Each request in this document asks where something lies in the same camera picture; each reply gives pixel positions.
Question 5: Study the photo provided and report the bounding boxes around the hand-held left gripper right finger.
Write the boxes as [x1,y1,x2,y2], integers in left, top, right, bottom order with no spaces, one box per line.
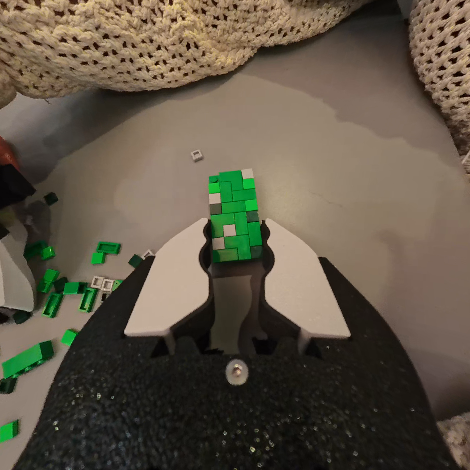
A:
[258,218,352,356]

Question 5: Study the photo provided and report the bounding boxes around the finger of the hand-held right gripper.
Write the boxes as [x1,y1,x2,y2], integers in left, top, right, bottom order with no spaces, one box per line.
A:
[0,217,36,313]

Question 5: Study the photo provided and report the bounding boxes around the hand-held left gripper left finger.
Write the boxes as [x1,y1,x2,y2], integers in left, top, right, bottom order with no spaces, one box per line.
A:
[124,218,216,356]

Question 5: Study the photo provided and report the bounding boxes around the green lego plate assembly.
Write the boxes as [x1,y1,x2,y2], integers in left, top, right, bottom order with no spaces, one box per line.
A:
[208,168,264,264]

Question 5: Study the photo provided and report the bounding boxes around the pile of lego pieces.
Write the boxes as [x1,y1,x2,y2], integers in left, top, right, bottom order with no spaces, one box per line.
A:
[0,192,155,445]

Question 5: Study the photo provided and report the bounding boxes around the person's right forearm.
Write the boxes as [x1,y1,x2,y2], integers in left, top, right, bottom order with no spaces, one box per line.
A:
[0,0,371,99]

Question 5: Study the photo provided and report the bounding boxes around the person's right hand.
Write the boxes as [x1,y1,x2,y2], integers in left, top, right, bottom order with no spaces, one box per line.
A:
[0,135,20,173]

